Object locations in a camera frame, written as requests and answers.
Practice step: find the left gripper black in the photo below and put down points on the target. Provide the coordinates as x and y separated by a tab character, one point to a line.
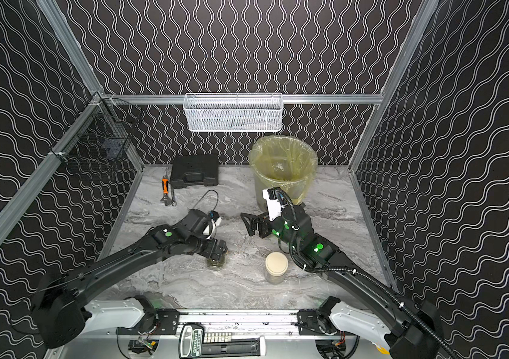
215	248

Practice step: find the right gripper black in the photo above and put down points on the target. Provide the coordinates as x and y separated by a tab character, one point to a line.
261	222

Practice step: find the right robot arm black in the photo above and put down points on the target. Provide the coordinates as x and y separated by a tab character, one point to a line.
313	253

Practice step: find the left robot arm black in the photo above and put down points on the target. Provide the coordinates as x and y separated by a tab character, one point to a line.
58	306

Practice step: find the jar with cream lid front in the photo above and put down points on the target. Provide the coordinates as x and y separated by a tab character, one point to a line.
276	266

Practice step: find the trash bin with yellow bag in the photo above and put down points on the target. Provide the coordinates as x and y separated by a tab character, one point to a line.
284	162

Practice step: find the black plastic tool case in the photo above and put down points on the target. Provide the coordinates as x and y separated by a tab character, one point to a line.
195	170

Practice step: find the yellow tape roll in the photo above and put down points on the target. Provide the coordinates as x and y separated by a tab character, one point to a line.
382	350

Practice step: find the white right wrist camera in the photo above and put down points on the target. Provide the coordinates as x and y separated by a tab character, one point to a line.
275	202

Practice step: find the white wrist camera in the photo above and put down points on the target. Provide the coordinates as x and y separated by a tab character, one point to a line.
275	202
215	221

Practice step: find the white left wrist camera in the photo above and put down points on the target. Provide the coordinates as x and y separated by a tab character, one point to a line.
215	221

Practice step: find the orange handled wrench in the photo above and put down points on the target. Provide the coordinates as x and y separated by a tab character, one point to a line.
168	198

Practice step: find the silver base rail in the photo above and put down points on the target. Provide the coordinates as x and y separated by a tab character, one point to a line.
236	321

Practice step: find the white wire mesh basket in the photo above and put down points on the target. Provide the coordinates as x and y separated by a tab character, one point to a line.
234	112

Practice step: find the black wire basket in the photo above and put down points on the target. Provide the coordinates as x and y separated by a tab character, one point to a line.
98	151

